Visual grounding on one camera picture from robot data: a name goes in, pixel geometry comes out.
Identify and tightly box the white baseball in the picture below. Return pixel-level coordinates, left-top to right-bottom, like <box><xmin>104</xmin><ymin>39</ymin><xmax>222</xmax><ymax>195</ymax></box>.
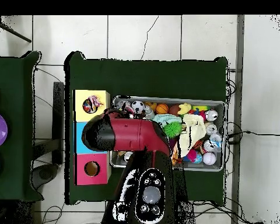
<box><xmin>202</xmin><ymin>152</ymin><xmax>217</xmax><ymax>166</ymax></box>

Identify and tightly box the cream waffle cloth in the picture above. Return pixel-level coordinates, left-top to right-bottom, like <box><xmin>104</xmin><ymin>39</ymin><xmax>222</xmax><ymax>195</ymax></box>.
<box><xmin>178</xmin><ymin>113</ymin><xmax>207</xmax><ymax>158</ymax></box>

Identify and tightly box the black upright stand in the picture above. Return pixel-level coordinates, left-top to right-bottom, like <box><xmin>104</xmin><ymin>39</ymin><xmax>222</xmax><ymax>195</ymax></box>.
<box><xmin>52</xmin><ymin>81</ymin><xmax>65</xmax><ymax>165</ymax></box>

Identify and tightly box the small orange basketball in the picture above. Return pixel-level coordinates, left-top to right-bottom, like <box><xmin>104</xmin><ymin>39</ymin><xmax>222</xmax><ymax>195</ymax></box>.
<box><xmin>155</xmin><ymin>103</ymin><xmax>170</xmax><ymax>114</ymax></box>

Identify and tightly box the wooden box with three holes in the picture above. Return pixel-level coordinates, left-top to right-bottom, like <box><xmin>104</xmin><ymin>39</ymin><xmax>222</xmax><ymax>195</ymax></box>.
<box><xmin>73</xmin><ymin>89</ymin><xmax>112</xmax><ymax>186</ymax></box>

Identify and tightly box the light blue cloth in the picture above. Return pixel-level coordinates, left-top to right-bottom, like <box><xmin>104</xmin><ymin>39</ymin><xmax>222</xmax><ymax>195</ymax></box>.
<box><xmin>152</xmin><ymin>114</ymin><xmax>183</xmax><ymax>128</ymax></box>

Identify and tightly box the black tripod leg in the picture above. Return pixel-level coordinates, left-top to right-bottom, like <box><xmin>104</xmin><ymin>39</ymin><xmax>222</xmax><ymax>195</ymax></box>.
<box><xmin>0</xmin><ymin>16</ymin><xmax>32</xmax><ymax>43</ymax></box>

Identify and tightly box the grey toy robot figure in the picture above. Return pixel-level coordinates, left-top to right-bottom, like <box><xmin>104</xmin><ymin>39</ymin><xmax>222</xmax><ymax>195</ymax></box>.
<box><xmin>144</xmin><ymin>106</ymin><xmax>155</xmax><ymax>120</ymax></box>

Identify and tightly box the shallow clear plastic bin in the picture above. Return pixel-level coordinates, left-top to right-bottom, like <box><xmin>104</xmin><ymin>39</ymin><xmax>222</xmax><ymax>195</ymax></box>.
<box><xmin>109</xmin><ymin>94</ymin><xmax>226</xmax><ymax>173</ymax></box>

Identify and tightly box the colourful butterfly print cloth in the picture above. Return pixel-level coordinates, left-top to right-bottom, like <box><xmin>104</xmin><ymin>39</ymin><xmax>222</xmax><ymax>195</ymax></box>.
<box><xmin>82</xmin><ymin>94</ymin><xmax>104</xmax><ymax>114</ymax></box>

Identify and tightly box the black floor cable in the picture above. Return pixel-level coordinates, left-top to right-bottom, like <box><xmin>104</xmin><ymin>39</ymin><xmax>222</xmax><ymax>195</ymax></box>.
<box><xmin>225</xmin><ymin>130</ymin><xmax>280</xmax><ymax>144</ymax></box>

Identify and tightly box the small soccer ball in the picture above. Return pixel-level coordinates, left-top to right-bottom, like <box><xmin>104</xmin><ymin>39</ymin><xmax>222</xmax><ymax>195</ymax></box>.
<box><xmin>131</xmin><ymin>100</ymin><xmax>145</xmax><ymax>114</ymax></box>

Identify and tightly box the dark green side table cloth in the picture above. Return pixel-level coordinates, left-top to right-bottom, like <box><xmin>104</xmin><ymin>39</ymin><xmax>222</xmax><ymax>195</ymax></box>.
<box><xmin>0</xmin><ymin>50</ymin><xmax>44</xmax><ymax>202</ymax></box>

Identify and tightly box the grey stand foot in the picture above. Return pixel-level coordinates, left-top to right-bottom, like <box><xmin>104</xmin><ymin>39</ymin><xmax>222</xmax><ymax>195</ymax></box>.
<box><xmin>32</xmin><ymin>163</ymin><xmax>60</xmax><ymax>190</ymax></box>

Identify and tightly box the small green spiky ball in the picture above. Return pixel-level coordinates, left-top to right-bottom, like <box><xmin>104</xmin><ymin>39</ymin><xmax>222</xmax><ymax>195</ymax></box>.
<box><xmin>163</xmin><ymin>121</ymin><xmax>183</xmax><ymax>139</ymax></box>

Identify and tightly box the white cloth with colourful print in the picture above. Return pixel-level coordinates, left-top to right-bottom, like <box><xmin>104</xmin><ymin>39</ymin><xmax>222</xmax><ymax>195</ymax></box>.
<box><xmin>123</xmin><ymin>101</ymin><xmax>136</xmax><ymax>116</ymax></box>

